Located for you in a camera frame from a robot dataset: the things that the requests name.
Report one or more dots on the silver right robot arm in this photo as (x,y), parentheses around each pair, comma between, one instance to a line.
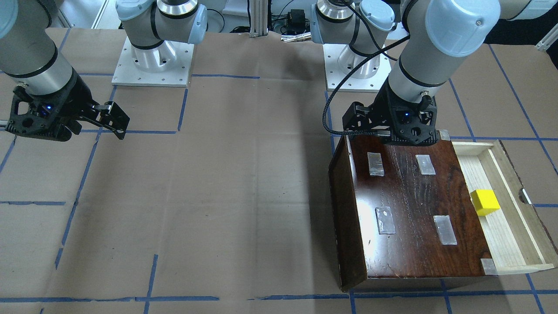
(30,57)

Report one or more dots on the aluminium frame post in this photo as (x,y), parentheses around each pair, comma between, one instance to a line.
(259,14)

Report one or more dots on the light wooden drawer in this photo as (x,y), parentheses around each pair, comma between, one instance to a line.
(518,240)

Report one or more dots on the dark wooden drawer cabinet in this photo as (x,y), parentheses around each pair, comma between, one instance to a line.
(403,217)

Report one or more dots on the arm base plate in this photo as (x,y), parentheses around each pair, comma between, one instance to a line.
(340,60)
(168,65)

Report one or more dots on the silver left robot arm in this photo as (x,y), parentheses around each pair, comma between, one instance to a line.
(441,35)

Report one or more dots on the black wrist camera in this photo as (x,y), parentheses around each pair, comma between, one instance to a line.
(413,127)
(36,122)

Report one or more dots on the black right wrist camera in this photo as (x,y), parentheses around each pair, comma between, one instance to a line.
(36,122)

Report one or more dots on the brown paper table mat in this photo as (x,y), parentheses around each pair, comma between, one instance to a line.
(217,200)

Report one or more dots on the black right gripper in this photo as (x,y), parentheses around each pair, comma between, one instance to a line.
(76,101)

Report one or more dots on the yellow block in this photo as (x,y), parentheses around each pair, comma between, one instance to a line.
(485,201)

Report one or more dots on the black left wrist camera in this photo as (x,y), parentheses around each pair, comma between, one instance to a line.
(413,127)

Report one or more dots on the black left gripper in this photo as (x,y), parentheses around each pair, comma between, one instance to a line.
(380,110)

